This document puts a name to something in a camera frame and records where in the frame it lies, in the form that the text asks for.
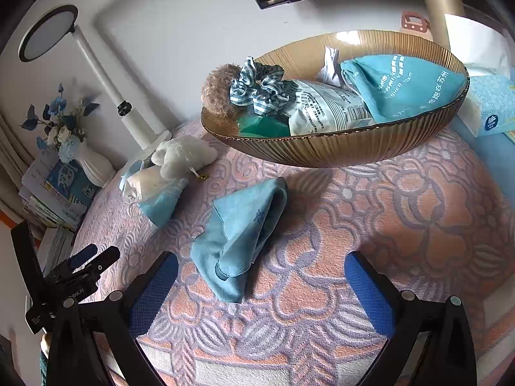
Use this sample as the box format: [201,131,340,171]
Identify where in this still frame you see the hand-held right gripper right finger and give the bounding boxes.
[344,250,477,386]

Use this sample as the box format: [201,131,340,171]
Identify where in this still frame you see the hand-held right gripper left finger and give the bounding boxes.
[46,251,180,386]

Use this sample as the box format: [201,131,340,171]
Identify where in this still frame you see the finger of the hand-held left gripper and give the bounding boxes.
[78,246,120,278]
[66,244,98,270]

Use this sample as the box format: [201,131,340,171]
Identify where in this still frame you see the light blue cloth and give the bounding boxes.
[139,181,190,226]

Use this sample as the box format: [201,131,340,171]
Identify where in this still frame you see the beige tissue packet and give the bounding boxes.
[121,161,190,204]

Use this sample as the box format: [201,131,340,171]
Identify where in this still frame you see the teal cloth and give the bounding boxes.
[190,177,288,304]

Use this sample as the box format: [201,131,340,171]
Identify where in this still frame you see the white plush toy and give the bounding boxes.
[152,134,218,179]

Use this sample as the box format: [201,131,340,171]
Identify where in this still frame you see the amber ribbed bowl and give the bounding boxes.
[201,29,471,170]

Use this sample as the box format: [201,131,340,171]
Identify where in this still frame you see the white printed packet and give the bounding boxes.
[287,79,377,136]

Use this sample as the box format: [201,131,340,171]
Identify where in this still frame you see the green item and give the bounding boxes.
[237,113,292,138]

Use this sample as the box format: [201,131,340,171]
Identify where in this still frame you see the brown plush toy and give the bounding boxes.
[201,63,246,117]

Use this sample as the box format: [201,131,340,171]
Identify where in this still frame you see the light blue printed towel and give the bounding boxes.
[340,53,469,124]

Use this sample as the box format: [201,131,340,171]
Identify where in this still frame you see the white tissue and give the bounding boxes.
[318,46,347,87]

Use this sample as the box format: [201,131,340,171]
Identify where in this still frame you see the blue checked scrunchie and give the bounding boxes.
[229,57,296,115]

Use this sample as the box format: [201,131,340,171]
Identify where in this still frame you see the stack of flat books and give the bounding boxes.
[38,225,85,278]

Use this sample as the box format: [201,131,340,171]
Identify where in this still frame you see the row of upright books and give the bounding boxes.
[18,157,99,232]

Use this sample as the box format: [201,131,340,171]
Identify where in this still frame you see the pink floral blanket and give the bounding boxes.
[72,118,515,386]

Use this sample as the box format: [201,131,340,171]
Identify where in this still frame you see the white ribbed vase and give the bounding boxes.
[74,145,117,188]

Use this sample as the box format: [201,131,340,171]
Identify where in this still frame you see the blue artificial flowers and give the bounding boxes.
[20,84,99,163]

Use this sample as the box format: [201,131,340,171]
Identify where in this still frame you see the white desk lamp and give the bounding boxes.
[18,5,175,157]

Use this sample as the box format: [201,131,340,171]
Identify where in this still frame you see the blue patterned tissue pack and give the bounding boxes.
[445,14,515,137]

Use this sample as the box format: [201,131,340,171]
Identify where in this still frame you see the gold thermos bottle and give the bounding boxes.
[414,0,467,49]

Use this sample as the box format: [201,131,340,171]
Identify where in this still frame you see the pink wall hook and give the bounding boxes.
[400,12,431,33]

